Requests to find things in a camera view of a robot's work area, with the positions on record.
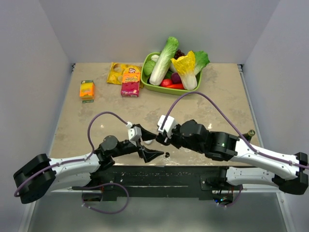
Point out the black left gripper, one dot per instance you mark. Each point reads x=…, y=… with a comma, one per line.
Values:
x=147, y=154

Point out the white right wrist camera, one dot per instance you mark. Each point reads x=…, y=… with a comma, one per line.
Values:
x=169, y=125

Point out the green plastic tray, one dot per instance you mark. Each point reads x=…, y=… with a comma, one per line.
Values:
x=144, y=79

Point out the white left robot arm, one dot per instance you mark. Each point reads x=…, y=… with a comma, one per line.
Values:
x=42, y=174

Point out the black base frame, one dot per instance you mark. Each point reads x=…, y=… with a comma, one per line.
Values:
x=161, y=181

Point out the dark toy grapes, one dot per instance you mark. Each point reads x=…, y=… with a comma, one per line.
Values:
x=178, y=54

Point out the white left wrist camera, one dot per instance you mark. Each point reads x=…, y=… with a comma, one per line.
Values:
x=134, y=132

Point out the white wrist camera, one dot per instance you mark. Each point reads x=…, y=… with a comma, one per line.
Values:
x=169, y=125
x=134, y=132

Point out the orange sponge pack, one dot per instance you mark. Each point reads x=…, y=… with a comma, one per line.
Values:
x=87, y=91

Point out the green round toy vegetable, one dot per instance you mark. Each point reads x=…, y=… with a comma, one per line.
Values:
x=149, y=67

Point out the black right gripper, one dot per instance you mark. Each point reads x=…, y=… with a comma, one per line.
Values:
x=172, y=139

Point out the green napa cabbage toy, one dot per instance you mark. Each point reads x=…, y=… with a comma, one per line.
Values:
x=163, y=63

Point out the green lettuce leaf toy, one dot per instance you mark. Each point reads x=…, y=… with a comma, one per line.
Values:
x=201, y=62

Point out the yellow chips bag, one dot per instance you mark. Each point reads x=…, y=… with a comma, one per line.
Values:
x=117, y=70

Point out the purple toy onion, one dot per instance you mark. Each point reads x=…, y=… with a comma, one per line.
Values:
x=175, y=78

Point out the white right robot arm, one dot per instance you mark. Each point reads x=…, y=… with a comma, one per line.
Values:
x=284, y=171

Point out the red toy tomato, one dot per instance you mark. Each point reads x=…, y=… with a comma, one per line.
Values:
x=166, y=83

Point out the red snack box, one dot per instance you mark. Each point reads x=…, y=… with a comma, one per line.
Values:
x=130, y=84

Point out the orange toy carrot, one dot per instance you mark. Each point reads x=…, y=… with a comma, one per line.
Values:
x=176, y=86

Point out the white toy garlic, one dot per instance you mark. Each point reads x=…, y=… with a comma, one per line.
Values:
x=155, y=58

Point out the yellow napa cabbage toy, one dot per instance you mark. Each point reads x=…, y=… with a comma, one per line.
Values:
x=185, y=67

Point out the green glass bottle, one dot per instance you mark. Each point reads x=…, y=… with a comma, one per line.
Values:
x=249, y=135

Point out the white earbud charging case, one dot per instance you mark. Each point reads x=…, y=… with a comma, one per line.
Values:
x=148, y=142

